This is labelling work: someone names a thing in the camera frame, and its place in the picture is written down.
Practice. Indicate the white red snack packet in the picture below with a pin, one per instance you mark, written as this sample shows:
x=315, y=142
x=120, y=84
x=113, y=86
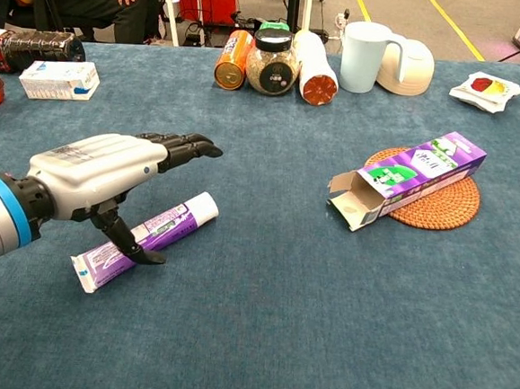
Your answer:
x=484, y=90

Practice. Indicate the light blue plastic cup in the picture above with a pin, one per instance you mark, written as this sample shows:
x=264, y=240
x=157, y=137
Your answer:
x=363, y=58

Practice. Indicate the white power strip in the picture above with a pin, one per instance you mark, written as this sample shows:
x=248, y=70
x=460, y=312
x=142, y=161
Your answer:
x=342, y=18

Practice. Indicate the round woven rattan coaster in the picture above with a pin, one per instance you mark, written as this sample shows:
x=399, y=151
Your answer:
x=439, y=208

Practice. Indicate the orange drink can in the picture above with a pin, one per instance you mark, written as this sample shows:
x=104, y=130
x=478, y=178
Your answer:
x=232, y=61

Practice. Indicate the white blue carton box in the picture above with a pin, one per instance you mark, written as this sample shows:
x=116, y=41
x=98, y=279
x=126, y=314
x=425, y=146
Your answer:
x=57, y=80

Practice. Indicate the white metal stand frame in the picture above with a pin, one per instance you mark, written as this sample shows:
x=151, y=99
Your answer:
x=171, y=12

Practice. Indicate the purple green toothpaste box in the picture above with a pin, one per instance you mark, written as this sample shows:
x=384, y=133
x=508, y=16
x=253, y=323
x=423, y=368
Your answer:
x=424, y=167

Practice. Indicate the glass jar black lid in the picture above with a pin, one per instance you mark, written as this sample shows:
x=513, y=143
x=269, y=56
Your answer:
x=272, y=65

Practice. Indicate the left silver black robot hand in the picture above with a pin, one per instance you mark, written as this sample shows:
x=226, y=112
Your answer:
x=95, y=168

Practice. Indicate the blue felt table mat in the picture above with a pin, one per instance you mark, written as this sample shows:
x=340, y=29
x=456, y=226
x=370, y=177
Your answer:
x=252, y=293

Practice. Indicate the seated person dark trousers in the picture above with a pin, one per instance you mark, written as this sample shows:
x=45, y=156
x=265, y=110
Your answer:
x=99, y=6

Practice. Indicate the white can brown lid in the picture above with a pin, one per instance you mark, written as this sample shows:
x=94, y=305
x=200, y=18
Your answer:
x=315, y=63

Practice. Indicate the cream ceramic bowl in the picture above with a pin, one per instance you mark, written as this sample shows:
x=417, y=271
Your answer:
x=416, y=67

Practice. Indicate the dark tea bottle red label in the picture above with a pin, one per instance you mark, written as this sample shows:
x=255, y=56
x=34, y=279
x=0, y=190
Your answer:
x=41, y=49

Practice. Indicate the green lidded container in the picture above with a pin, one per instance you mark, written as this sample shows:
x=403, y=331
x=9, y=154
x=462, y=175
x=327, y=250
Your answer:
x=273, y=25

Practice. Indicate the white stand pole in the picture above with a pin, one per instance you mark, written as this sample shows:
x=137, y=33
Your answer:
x=308, y=4

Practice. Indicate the purple white toothpaste tube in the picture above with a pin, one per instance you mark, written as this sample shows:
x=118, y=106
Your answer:
x=172, y=223

